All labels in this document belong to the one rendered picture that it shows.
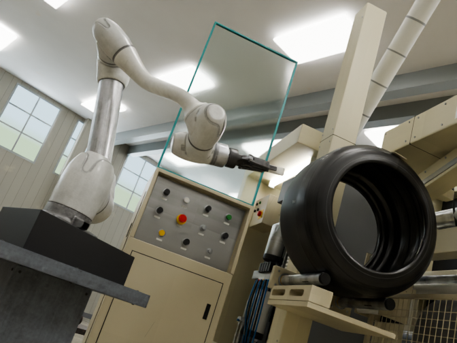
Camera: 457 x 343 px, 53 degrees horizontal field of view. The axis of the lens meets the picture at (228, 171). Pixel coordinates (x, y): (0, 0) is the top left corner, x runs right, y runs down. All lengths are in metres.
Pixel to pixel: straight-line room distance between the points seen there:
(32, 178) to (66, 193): 10.80
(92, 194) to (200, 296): 0.94
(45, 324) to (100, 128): 0.76
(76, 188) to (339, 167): 0.94
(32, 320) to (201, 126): 0.76
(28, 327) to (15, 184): 10.79
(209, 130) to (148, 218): 0.91
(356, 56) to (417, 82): 4.42
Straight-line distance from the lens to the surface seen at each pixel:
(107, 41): 1.85
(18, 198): 12.21
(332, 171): 1.73
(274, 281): 1.98
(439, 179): 2.18
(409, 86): 6.96
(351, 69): 2.49
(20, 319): 1.45
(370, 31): 2.68
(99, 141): 1.82
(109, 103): 1.89
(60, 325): 1.50
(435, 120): 2.13
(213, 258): 2.34
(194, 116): 1.52
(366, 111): 2.91
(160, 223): 2.30
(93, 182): 1.54
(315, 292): 1.67
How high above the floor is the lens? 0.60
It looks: 19 degrees up
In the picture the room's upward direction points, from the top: 19 degrees clockwise
